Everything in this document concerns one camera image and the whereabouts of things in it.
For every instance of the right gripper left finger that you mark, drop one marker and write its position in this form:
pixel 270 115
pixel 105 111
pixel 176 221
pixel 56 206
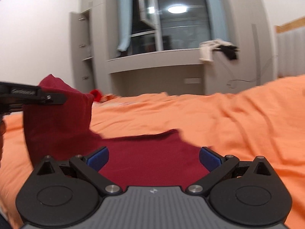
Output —
pixel 87 168

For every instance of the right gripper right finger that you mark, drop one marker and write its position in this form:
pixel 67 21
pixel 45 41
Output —
pixel 220 168

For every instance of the dark red long-sleeve shirt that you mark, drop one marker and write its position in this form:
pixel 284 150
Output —
pixel 62 132

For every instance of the person's left hand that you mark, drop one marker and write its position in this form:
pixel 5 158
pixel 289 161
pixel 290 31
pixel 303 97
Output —
pixel 2 132

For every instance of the orange bed sheet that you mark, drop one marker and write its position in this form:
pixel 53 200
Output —
pixel 266 120

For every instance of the small orange cloth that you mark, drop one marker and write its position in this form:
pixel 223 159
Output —
pixel 108 97

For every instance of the bright red cloth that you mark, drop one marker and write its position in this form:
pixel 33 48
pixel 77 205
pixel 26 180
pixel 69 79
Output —
pixel 97 95

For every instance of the open grey wardrobe door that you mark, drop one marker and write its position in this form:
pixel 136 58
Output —
pixel 81 55

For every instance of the grey built-in wardrobe unit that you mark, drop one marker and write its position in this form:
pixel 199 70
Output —
pixel 165 71

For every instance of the black garment on ledge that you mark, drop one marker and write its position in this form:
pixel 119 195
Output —
pixel 229 52

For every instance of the white garment on ledge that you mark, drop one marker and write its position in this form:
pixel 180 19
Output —
pixel 206 49

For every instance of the right light blue curtain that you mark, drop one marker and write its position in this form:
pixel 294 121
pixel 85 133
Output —
pixel 218 20

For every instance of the light blue curtain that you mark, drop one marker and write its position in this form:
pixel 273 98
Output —
pixel 218 20
pixel 125 23

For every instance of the grey padded headboard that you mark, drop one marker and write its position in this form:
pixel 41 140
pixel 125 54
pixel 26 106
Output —
pixel 290 46

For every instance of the left light blue curtain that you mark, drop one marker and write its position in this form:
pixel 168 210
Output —
pixel 125 23

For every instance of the window with open sash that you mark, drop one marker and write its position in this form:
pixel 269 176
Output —
pixel 169 25

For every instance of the white wall socket plate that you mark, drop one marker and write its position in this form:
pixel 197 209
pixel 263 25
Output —
pixel 193 80

